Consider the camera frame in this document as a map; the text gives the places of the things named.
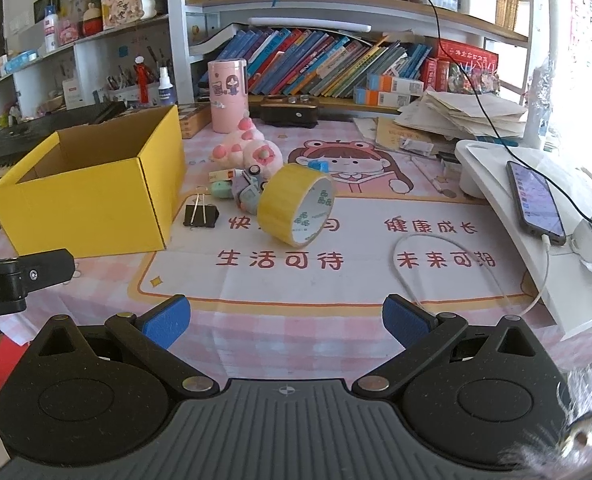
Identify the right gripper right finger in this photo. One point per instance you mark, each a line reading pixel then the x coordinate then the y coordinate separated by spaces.
pixel 426 339

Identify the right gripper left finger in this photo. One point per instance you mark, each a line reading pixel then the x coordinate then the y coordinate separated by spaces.
pixel 149 336

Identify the black binder clip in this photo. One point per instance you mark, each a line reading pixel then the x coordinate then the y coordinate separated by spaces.
pixel 200 214

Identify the small purple figurine toy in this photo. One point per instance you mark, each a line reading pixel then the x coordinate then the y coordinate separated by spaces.
pixel 247 187

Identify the yellow tape roll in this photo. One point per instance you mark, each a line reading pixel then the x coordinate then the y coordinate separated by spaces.
pixel 295 204

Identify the blue plastic item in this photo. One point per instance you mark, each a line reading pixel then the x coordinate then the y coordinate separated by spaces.
pixel 319 165

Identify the black electronic keyboard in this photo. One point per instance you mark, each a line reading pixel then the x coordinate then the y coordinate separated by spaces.
pixel 18 140

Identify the yellow cardboard box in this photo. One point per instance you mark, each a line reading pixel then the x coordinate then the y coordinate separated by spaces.
pixel 98 190

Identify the green eraser case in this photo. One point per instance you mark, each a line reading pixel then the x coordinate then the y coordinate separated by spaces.
pixel 221 189

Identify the pink cartoon desk mat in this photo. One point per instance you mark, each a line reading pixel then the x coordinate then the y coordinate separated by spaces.
pixel 261 308

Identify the white laptop stand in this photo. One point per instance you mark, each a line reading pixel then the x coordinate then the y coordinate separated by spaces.
pixel 565 282

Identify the white orange small tube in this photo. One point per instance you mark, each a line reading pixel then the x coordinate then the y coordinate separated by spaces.
pixel 223 175

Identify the black smartphone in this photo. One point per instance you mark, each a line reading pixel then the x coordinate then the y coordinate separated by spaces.
pixel 536 208

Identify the pink plush toy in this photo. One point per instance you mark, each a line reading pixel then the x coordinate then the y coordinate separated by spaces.
pixel 247 146

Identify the checkered chess board box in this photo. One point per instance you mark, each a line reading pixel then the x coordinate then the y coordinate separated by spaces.
pixel 193 118

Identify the stack of papers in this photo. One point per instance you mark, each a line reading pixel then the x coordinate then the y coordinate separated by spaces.
pixel 464 116

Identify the white pen holder cup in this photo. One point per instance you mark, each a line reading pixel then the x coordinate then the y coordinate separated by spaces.
pixel 131 95

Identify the white spray bottle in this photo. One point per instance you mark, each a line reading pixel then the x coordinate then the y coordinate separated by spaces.
pixel 166 90

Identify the dark wooden box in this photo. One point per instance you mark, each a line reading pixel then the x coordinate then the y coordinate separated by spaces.
pixel 290 111

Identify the pink cylindrical canister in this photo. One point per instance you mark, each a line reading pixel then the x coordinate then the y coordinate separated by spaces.
pixel 228 94

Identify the white bookshelf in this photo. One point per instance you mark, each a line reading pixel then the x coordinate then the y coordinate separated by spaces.
pixel 193 21

